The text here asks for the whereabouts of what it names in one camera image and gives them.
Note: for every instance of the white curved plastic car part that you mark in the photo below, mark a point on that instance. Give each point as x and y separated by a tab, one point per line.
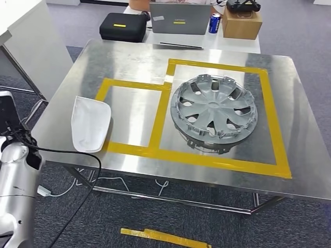
90	123

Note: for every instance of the steel workbench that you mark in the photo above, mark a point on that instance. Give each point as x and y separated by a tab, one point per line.
129	65

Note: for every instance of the silver plastic wheel hubcap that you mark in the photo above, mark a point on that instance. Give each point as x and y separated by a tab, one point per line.
214	107

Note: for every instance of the black zippered hard case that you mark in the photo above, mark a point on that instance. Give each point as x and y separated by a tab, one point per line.
121	34

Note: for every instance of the black computer mouse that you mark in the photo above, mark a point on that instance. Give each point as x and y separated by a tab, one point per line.
146	15

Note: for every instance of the grey laptop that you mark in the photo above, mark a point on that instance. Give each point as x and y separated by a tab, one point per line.
180	13

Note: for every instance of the blue drink can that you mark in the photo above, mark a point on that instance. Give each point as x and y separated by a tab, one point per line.
214	24

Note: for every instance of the brown rounded container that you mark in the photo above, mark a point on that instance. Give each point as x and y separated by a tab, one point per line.
138	4

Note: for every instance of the brown cardboard box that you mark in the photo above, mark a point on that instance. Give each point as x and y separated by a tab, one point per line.
242	25

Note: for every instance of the black remote controller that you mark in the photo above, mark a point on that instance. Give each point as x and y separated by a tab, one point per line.
242	5

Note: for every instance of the white power strip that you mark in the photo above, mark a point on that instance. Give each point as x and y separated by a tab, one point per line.
44	191

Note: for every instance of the white desk side panel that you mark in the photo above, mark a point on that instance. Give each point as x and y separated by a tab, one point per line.
44	51

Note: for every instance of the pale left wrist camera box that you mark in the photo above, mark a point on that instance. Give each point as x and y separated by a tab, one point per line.
7	113

